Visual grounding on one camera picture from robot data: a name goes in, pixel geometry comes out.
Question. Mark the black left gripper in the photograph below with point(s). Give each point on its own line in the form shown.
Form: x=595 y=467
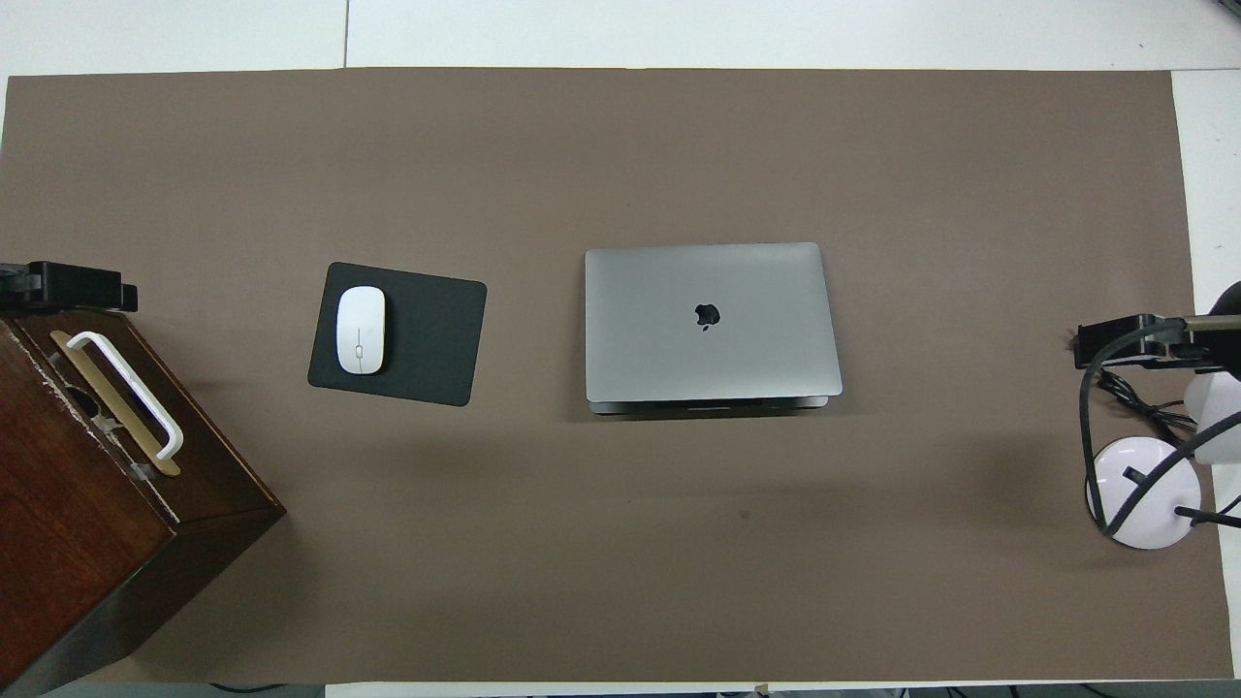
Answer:
x=17 y=288

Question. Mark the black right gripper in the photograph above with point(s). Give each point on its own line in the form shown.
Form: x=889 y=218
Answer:
x=1202 y=354

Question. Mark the silver grey laptop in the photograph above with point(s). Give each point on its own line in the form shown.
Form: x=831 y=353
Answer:
x=713 y=349

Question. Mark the white desk lamp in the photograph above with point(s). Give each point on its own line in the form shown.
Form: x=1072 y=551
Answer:
x=1154 y=504

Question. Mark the dark wooden box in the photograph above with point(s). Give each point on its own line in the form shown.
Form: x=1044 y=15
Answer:
x=58 y=504

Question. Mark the white computer mouse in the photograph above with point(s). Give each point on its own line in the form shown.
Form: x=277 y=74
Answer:
x=361 y=330

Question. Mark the black mouse pad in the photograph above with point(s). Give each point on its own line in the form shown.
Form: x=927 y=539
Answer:
x=427 y=330

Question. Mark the brown table mat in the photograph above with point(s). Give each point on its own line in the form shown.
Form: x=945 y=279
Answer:
x=679 y=543

